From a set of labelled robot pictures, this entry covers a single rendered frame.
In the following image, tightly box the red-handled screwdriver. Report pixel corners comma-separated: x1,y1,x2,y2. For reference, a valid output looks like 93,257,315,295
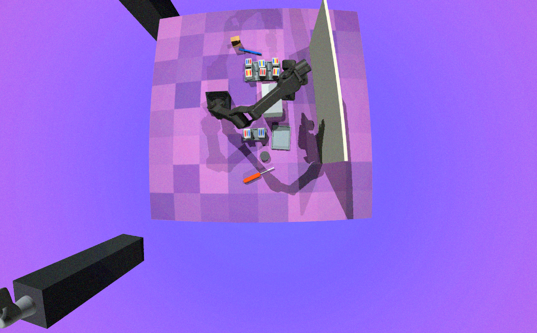
243,168,273,183

